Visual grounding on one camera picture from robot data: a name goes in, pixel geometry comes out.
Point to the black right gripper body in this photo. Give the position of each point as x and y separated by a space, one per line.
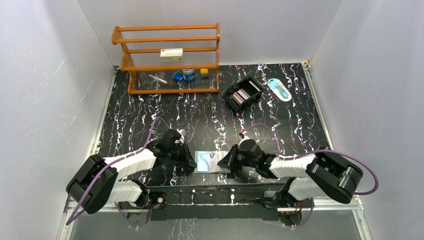
241 160

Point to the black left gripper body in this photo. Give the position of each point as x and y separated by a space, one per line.
185 155

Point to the mint green card holder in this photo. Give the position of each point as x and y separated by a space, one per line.
208 170

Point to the blue white credit card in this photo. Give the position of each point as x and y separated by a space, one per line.
208 160

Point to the black card storage box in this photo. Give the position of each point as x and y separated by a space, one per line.
232 103

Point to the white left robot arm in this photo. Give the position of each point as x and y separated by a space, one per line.
105 180

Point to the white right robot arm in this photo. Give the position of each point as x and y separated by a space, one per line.
323 173

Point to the stack of cards in box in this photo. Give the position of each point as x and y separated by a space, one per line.
245 92

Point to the red white pen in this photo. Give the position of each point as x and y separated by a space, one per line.
158 79

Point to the blue square lid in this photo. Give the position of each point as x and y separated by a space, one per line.
178 76

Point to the blue white packaged tool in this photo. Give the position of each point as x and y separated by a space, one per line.
277 87

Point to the blue round jar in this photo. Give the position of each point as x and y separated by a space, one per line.
188 74

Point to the yellow black sponge block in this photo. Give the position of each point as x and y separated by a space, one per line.
204 73

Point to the orange wooden shelf rack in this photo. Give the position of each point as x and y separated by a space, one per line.
141 47

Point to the white medicine box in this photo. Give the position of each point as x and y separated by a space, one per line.
171 54

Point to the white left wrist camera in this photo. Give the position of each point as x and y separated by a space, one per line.
182 133

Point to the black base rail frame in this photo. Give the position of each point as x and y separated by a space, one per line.
212 198

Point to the silver aluminium rail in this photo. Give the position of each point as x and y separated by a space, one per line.
320 204

